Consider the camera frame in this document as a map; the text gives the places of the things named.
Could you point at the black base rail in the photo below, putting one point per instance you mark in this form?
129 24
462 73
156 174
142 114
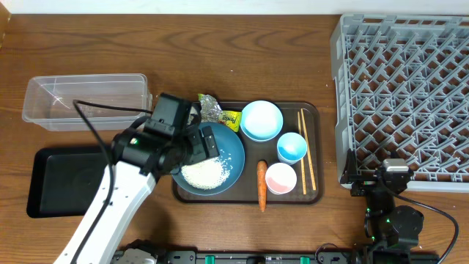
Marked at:
142 252

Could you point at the crumpled aluminium foil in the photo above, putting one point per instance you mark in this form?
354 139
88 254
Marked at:
210 109

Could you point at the orange carrot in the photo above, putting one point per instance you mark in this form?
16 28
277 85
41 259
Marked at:
261 184

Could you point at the right wooden chopstick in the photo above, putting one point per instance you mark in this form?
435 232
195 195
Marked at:
309 157

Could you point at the pile of white rice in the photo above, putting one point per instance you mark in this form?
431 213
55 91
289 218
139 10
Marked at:
208 174

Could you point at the clear plastic bin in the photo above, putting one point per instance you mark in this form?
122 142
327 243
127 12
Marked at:
49 100

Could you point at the grey dishwasher rack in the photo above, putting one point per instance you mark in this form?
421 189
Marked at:
402 86

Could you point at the light blue bowl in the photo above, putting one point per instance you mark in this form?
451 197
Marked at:
261 121

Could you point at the brown serving tray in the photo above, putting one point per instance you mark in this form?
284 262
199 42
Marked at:
244 191

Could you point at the yellow green snack wrapper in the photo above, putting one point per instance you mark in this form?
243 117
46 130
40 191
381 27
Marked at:
231 119

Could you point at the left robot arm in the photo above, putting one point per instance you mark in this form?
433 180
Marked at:
135 164

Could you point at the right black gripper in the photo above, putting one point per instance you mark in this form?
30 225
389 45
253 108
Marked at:
364 182

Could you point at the pink cup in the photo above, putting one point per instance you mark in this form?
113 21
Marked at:
280 178

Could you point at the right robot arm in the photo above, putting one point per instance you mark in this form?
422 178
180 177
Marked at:
394 230

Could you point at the dark blue bowl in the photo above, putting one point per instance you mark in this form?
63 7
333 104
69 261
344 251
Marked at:
227 140

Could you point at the black tray bin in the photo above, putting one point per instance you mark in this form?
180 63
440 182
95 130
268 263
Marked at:
64 181

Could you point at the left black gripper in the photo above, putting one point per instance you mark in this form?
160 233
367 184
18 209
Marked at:
201 152

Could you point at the left wooden chopstick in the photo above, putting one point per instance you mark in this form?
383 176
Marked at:
302 166

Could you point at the wooden chopstick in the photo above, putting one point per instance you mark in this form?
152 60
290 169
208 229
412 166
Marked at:
302 166
309 157

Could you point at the crumpled white tissue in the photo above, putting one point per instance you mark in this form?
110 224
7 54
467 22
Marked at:
195 116

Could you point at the light blue cup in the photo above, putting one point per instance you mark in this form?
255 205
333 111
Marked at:
291 147

